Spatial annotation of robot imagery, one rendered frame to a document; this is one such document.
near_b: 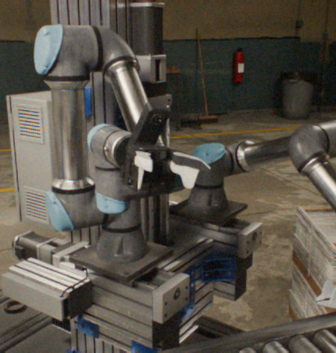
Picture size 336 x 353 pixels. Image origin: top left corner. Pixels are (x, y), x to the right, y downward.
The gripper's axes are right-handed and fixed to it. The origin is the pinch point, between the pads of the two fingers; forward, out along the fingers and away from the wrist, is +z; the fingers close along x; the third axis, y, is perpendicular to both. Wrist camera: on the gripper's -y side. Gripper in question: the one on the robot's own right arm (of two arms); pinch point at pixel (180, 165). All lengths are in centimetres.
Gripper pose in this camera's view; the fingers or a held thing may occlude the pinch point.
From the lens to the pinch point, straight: 83.9
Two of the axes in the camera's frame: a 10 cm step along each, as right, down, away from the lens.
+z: 4.9, 2.5, -8.4
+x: -8.7, 0.0, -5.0
